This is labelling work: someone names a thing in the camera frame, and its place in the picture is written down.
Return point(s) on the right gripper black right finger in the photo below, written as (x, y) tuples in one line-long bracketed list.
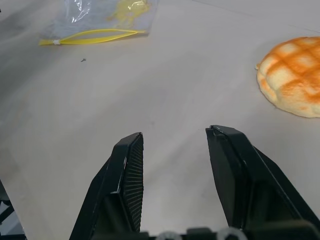
[(232, 170)]

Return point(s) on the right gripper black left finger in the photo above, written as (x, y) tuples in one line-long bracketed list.
[(117, 175)]

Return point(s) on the round golden crosshatched bread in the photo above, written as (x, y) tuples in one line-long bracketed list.
[(292, 75)]

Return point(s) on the clear bag with yellow zipper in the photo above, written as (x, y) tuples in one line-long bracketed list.
[(100, 20)]

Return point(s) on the small dark screw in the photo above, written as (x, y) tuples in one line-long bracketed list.
[(83, 60)]

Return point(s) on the black metal frame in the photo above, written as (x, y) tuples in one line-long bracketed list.
[(6, 212)]

